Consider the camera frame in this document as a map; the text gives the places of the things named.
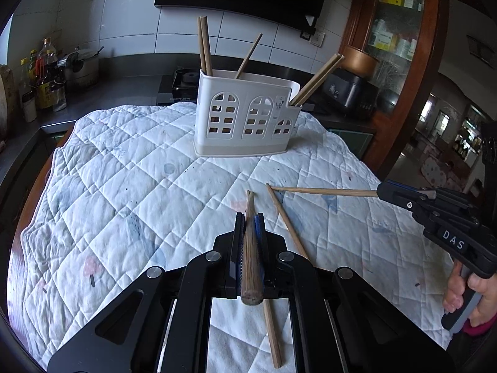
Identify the wooden chopstick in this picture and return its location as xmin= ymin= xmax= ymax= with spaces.
xmin=197 ymin=16 xmax=206 ymax=74
xmin=269 ymin=185 xmax=437 ymax=200
xmin=200 ymin=16 xmax=212 ymax=76
xmin=293 ymin=55 xmax=345 ymax=107
xmin=234 ymin=33 xmax=263 ymax=79
xmin=240 ymin=190 xmax=264 ymax=306
xmin=288 ymin=53 xmax=343 ymax=106
xmin=265 ymin=182 xmax=310 ymax=370

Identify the person's right hand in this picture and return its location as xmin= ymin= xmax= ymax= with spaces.
xmin=442 ymin=260 xmax=497 ymax=328

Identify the white quilted cloth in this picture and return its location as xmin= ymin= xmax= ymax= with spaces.
xmin=19 ymin=103 xmax=452 ymax=366

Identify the black rice cooker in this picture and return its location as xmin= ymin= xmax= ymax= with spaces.
xmin=323 ymin=68 xmax=378 ymax=114

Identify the copper coloured pot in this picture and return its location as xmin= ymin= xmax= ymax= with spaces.
xmin=340 ymin=45 xmax=379 ymax=80

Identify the white plastic utensil holder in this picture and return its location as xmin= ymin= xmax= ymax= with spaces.
xmin=194 ymin=70 xmax=301 ymax=157

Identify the wooden glass cabinet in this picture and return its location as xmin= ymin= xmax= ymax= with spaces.
xmin=341 ymin=0 xmax=449 ymax=179

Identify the dark sauce bottle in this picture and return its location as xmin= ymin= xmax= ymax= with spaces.
xmin=19 ymin=57 xmax=37 ymax=123

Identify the cooking oil bottle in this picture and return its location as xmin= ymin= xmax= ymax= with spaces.
xmin=35 ymin=38 xmax=57 ymax=115

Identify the round wooden cutting board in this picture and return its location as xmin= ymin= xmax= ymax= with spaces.
xmin=0 ymin=65 xmax=17 ymax=137

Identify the white wall socket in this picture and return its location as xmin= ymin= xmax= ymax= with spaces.
xmin=310 ymin=30 xmax=326 ymax=48

